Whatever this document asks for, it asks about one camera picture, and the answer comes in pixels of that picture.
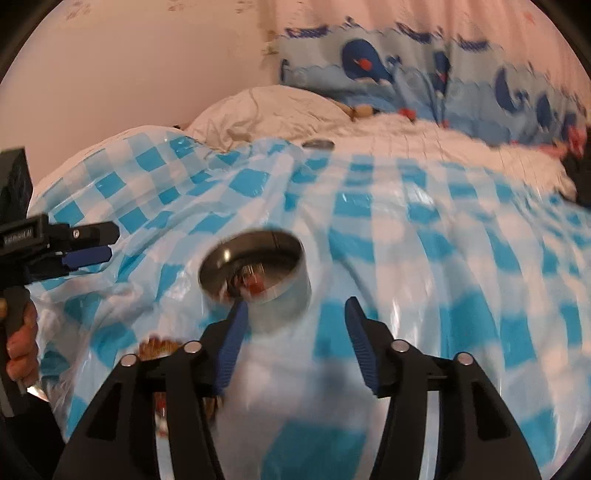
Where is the pink cloth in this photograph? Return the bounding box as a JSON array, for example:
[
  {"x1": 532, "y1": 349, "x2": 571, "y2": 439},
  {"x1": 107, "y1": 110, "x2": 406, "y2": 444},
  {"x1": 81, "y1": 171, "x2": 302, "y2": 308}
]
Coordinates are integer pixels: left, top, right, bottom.
[{"x1": 542, "y1": 127, "x2": 585, "y2": 155}]

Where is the person's left hand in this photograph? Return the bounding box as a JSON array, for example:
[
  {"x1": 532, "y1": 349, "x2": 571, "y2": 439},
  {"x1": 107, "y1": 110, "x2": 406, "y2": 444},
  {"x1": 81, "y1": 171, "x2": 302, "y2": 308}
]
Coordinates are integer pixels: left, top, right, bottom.
[{"x1": 6, "y1": 304, "x2": 41, "y2": 389}]

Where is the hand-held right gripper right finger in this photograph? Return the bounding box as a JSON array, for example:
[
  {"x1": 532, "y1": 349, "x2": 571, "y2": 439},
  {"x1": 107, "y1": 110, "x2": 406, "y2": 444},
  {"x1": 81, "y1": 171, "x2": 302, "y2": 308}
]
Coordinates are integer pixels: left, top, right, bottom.
[{"x1": 344, "y1": 296, "x2": 543, "y2": 480}]

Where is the blue checkered plastic sheet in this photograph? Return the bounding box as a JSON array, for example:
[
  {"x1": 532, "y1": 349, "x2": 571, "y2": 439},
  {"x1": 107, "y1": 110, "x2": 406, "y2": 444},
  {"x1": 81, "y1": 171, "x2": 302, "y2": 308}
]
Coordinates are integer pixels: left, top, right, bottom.
[{"x1": 30, "y1": 127, "x2": 591, "y2": 480}]

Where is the round metal tin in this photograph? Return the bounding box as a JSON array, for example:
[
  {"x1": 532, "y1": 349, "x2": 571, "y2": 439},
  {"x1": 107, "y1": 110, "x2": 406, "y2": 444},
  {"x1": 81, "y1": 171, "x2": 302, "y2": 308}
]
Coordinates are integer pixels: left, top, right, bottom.
[{"x1": 198, "y1": 228, "x2": 313, "y2": 336}]

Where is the white striped quilt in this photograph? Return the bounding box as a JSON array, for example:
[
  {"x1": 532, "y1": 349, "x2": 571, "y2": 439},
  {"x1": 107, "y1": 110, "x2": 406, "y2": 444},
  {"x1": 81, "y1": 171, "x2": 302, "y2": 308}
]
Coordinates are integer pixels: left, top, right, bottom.
[{"x1": 184, "y1": 85, "x2": 577, "y2": 200}]

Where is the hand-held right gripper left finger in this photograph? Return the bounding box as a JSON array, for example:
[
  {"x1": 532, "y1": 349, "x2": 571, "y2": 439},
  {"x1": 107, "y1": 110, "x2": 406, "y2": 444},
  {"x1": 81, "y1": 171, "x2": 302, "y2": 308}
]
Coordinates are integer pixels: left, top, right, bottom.
[{"x1": 53, "y1": 299, "x2": 252, "y2": 480}]

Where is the red stone jewelry piece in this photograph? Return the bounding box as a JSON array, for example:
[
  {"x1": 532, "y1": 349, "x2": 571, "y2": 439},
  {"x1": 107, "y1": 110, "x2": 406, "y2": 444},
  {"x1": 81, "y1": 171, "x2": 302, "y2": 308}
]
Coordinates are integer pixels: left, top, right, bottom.
[{"x1": 238, "y1": 270, "x2": 267, "y2": 297}]

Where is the dark cloth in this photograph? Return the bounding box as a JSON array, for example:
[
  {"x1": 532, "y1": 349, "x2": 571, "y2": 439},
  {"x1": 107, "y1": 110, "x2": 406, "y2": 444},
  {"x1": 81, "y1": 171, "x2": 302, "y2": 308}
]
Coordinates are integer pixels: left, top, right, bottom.
[{"x1": 560, "y1": 138, "x2": 591, "y2": 209}]

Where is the brown strap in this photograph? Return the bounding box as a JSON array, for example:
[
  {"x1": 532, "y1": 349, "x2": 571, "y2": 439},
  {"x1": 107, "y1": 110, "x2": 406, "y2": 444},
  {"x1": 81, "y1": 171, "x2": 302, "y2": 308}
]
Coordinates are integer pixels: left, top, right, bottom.
[{"x1": 342, "y1": 104, "x2": 376, "y2": 122}]

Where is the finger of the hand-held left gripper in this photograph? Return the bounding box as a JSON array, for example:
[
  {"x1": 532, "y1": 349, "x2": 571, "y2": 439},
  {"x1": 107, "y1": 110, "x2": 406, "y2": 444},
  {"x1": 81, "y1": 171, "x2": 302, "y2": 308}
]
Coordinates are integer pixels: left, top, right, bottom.
[
  {"x1": 46, "y1": 220, "x2": 122, "y2": 248},
  {"x1": 48, "y1": 246, "x2": 113, "y2": 278}
]

